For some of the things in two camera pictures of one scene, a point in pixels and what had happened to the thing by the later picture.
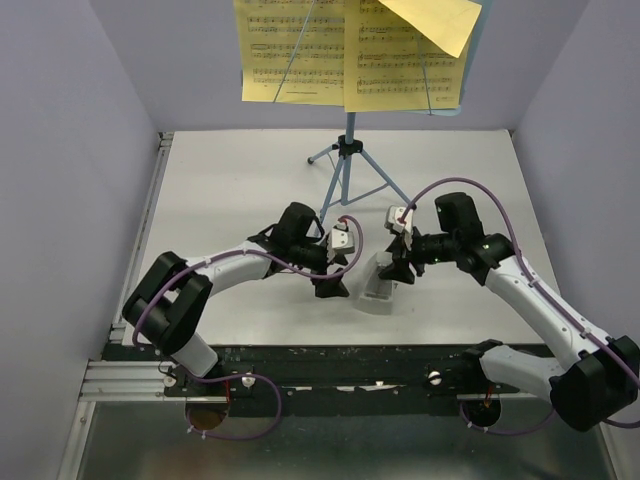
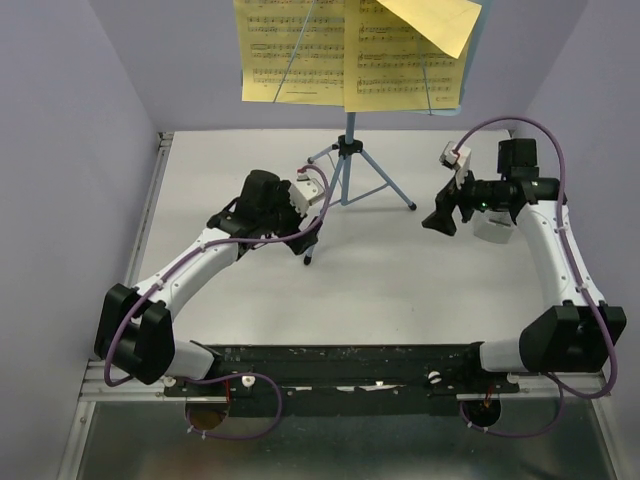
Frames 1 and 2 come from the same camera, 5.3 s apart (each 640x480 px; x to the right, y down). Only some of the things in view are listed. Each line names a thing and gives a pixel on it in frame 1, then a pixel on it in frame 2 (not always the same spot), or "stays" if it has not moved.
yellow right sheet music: [391, 65] stays
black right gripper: [399, 269] → [452, 195]
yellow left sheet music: [292, 51] stays
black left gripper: [331, 287] → [282, 198]
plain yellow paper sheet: [447, 23] stays
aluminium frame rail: [107, 379] stays
